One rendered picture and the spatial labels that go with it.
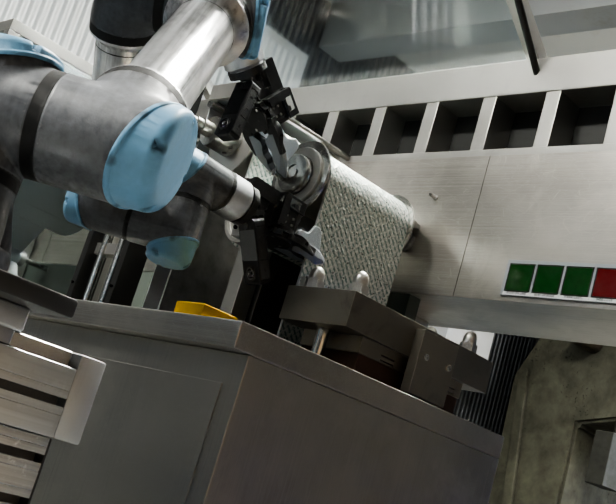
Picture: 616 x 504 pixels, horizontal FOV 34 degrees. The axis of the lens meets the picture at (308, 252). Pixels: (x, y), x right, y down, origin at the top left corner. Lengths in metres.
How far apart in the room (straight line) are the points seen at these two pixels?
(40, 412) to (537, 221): 1.13
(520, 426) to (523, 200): 5.60
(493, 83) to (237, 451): 1.06
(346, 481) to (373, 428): 0.09
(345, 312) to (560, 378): 5.88
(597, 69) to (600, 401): 5.32
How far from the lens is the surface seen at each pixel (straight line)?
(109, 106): 1.02
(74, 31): 5.20
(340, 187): 1.87
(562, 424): 7.33
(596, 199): 1.88
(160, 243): 1.59
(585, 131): 2.07
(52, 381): 1.07
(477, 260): 1.97
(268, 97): 1.83
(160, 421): 1.50
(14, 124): 1.03
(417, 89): 2.28
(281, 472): 1.47
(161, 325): 1.52
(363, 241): 1.91
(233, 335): 1.38
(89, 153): 1.01
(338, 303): 1.63
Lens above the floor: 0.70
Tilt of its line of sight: 13 degrees up
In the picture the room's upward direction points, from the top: 17 degrees clockwise
